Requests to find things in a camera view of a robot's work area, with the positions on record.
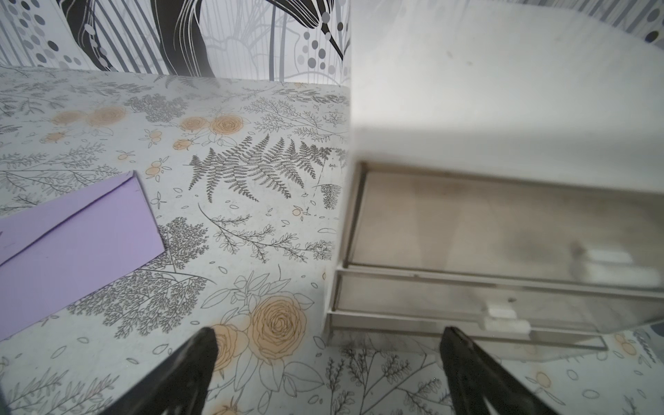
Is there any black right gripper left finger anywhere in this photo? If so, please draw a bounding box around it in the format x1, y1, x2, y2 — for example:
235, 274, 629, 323
103, 328, 218, 414

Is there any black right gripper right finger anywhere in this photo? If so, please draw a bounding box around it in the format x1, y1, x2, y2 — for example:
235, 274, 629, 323
439, 327, 557, 415

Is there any white mini drawer cabinet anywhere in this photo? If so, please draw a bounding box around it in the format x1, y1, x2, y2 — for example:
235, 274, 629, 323
324, 1, 663, 361

